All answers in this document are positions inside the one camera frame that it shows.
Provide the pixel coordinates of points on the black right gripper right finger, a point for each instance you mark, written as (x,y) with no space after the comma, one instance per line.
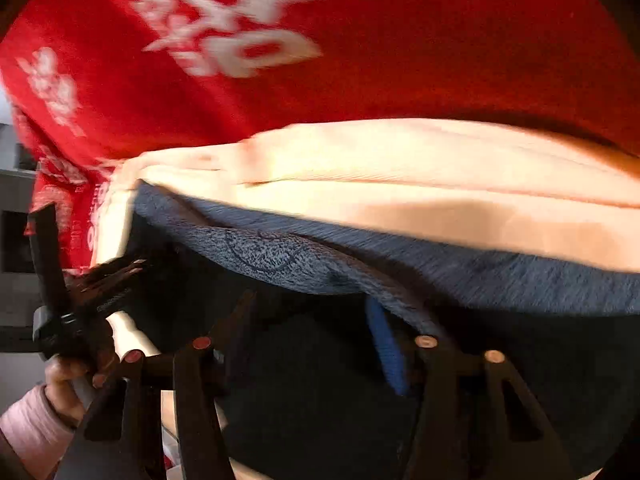
(392,359)

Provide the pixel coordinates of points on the operator left hand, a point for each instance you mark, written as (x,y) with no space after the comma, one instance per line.
(61,373)

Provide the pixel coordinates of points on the red blanket with white characters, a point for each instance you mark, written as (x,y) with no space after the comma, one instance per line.
(94,83)

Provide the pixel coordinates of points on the black pants with grey trim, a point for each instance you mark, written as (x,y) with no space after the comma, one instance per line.
(519,367)

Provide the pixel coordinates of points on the cream cloth sheet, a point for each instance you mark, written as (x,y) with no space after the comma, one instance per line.
(464,183)

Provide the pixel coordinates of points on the pink sleeve forearm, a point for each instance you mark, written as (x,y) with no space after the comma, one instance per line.
(33,437)

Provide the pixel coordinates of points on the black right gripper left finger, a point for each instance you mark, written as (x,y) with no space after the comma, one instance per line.
(233,310)

